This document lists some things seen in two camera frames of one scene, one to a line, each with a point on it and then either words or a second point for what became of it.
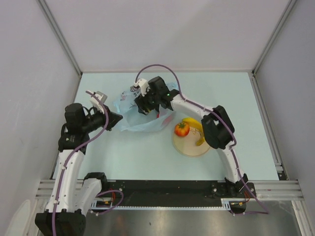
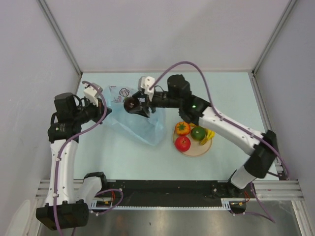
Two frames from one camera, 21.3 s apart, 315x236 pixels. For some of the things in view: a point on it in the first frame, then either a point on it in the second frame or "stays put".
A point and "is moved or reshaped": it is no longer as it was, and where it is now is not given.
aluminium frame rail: (267, 189) stays put
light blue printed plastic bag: (126, 106) is moved or reshaped
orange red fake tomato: (181, 129) stays put
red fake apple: (168, 119) to (182, 143)
